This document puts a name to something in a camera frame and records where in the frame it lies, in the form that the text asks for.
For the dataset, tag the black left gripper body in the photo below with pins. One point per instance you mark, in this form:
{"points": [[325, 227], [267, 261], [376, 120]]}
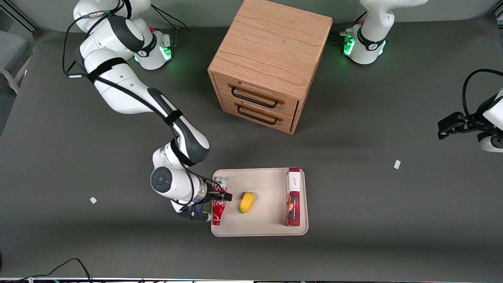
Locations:
{"points": [[474, 120]]}

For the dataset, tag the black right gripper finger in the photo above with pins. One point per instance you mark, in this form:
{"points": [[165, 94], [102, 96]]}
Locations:
{"points": [[223, 195]]}

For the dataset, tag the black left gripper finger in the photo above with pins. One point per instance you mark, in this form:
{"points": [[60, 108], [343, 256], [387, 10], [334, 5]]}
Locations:
{"points": [[452, 132], [451, 120]]}

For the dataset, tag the red coke bottle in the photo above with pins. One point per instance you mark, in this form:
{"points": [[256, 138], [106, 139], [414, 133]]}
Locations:
{"points": [[218, 212]]}

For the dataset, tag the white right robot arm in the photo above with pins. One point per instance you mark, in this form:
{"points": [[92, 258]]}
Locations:
{"points": [[122, 86]]}

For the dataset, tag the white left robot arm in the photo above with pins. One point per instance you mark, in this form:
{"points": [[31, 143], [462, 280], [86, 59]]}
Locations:
{"points": [[371, 35]]}

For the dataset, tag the beige plastic tray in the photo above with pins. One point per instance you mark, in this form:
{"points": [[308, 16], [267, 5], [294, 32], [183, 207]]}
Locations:
{"points": [[267, 184]]}

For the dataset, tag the yellow toy lemon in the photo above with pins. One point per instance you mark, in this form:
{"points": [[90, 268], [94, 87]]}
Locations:
{"points": [[247, 202]]}

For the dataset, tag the red and white snack box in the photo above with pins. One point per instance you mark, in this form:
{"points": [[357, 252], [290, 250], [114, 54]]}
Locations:
{"points": [[293, 198]]}

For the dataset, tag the wooden drawer cabinet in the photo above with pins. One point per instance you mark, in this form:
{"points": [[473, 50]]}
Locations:
{"points": [[271, 47]]}

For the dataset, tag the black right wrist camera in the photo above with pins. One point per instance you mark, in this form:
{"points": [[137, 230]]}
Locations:
{"points": [[194, 215]]}

